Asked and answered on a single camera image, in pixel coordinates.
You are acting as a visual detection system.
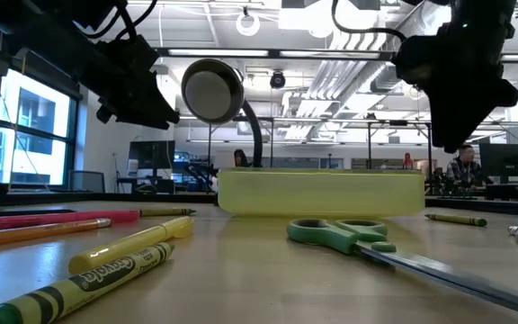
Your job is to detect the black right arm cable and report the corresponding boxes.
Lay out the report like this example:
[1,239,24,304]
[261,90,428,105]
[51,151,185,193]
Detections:
[330,0,407,44]

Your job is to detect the green handled scissors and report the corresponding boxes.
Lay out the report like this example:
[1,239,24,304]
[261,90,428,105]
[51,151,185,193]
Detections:
[285,218,518,320]

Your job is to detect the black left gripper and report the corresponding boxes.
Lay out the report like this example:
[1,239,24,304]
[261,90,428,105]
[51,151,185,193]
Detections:
[83,34,182,132]

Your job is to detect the black metal frame stand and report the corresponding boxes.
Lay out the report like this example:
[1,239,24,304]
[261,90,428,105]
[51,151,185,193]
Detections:
[365,119,433,172]

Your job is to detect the yellow highlighter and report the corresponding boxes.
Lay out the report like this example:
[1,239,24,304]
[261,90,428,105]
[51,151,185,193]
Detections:
[67,215,195,275]

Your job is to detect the orange pencil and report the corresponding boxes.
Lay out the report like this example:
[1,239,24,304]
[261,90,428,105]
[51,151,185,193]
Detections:
[0,217,112,250]

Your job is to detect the green crayon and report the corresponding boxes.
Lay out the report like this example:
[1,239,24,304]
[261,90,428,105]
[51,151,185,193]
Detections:
[424,212,488,228]

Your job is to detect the yellow translucent supply box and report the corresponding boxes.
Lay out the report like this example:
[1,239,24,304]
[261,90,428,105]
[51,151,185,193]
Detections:
[217,167,426,220]

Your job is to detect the black ceiling camera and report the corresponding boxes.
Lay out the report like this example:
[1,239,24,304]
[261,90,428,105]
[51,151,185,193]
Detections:
[270,70,287,90]

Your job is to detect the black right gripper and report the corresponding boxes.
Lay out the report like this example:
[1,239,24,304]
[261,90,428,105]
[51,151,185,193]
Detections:
[393,22,518,154]

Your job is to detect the overhead LED light bar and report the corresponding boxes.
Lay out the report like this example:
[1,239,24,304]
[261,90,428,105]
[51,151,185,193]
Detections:
[155,47,518,64]

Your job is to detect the yellow-green Crayola crayon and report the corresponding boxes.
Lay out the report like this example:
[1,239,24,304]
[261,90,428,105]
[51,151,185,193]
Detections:
[0,241,175,324]

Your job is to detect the black desk lamp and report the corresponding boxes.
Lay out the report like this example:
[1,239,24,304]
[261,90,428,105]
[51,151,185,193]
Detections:
[181,58,263,170]

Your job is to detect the large window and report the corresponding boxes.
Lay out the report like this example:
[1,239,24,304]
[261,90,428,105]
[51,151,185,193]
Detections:
[0,67,80,190]

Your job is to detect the yellow cord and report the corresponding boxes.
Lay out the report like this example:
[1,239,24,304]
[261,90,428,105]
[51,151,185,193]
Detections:
[0,17,40,193]

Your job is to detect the dark olive crayon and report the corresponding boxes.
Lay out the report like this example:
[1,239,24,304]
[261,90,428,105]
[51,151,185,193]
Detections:
[139,207,197,218]

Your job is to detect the black computer monitor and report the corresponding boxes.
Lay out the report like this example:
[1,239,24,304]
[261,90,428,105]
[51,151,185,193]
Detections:
[478,142,518,177]
[128,139,176,171]

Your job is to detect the white ceiling ring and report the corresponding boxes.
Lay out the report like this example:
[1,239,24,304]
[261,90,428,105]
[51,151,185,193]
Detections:
[235,11,261,37]

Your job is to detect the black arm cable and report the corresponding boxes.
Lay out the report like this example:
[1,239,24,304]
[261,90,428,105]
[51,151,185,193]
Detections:
[78,0,159,42]
[330,0,407,44]

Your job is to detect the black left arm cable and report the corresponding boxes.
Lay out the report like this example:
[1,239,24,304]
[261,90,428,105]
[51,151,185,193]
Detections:
[78,0,159,42]

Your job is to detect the pink highlighter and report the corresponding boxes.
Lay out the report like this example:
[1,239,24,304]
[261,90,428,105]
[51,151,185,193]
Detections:
[0,209,142,234]

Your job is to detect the person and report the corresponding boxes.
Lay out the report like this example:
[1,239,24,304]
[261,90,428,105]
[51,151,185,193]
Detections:
[445,143,489,188]
[234,148,254,168]

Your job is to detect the grey office chair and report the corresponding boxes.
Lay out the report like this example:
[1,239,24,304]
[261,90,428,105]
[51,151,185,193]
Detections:
[68,170,106,194]

